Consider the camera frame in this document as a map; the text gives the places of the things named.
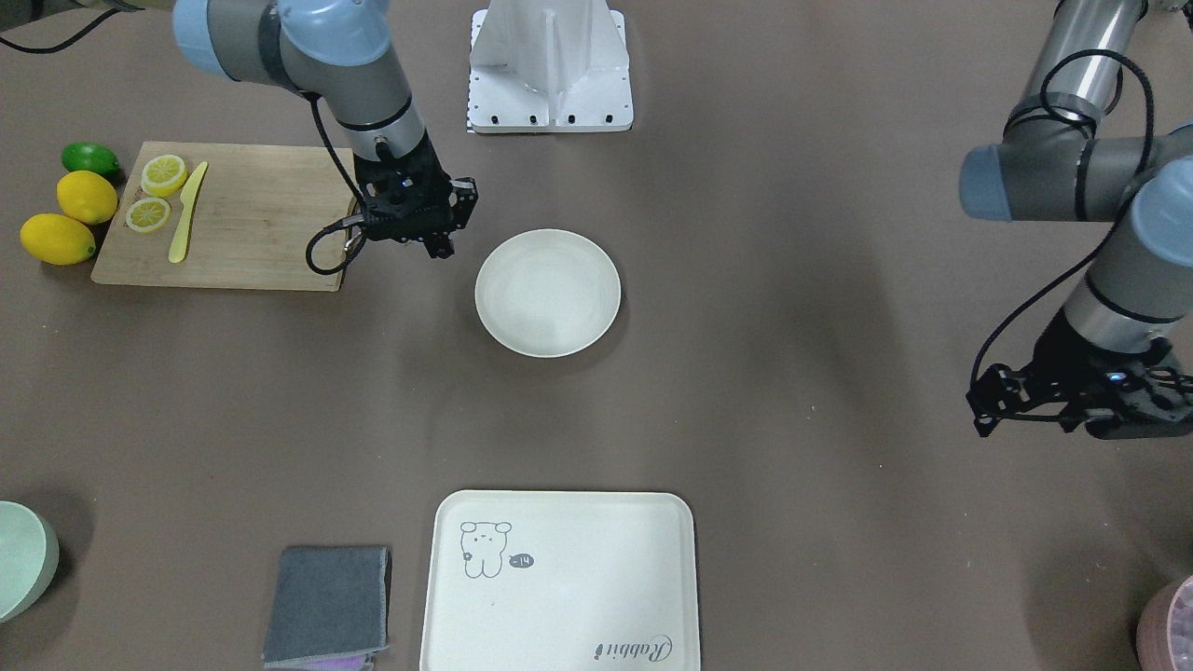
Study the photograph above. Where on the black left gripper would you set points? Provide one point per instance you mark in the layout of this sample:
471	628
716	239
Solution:
1072	356

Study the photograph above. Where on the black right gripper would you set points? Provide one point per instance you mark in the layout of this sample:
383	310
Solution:
440	185

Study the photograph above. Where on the round white plate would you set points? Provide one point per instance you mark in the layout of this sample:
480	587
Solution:
548	293

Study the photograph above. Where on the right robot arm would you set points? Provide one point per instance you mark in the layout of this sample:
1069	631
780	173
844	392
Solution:
341	53

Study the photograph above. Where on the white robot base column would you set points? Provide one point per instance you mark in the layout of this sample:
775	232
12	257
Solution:
549	67

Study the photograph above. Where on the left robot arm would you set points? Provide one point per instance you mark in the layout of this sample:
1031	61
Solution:
1081	146

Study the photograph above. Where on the white rabbit tray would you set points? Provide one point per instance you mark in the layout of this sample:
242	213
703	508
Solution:
562	580

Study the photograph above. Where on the wooden cutting board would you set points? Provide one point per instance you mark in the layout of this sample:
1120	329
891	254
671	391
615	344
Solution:
255	225

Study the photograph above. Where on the pink bowl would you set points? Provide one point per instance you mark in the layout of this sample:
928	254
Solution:
1164	630

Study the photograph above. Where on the yellow plastic knife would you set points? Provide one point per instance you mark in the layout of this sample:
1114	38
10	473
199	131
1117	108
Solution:
180	243

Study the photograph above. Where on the lemon slice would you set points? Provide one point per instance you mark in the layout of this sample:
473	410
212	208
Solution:
163	176
148	214

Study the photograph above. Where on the yellow lemon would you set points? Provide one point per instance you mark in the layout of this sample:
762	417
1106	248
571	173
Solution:
87	197
57	239

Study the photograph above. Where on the green lime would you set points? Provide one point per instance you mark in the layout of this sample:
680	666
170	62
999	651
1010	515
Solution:
89	156

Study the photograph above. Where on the grey folded cloth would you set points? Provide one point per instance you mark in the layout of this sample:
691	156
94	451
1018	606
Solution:
330	609

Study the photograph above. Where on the mint green bowl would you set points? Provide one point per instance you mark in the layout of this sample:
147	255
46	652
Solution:
30	554

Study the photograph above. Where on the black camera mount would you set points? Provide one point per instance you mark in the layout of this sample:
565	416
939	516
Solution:
406	212
999	395

